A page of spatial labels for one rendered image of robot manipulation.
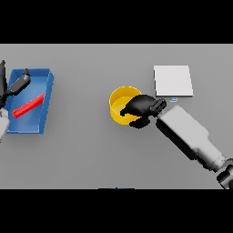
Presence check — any red beaker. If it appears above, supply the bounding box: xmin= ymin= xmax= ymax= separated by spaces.
xmin=12 ymin=93 xmax=46 ymax=119

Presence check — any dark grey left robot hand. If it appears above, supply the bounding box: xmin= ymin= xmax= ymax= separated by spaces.
xmin=0 ymin=59 xmax=32 ymax=109

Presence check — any blue tray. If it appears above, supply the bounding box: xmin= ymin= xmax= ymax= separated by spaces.
xmin=5 ymin=67 xmax=56 ymax=135

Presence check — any yellow bowl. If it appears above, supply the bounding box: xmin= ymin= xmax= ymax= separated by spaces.
xmin=108 ymin=86 xmax=144 ymax=127

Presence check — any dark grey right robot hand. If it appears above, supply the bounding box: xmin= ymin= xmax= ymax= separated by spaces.
xmin=119 ymin=94 xmax=167 ymax=130

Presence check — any pale square measuring scale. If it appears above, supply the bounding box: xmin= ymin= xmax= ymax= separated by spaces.
xmin=153 ymin=65 xmax=195 ymax=98

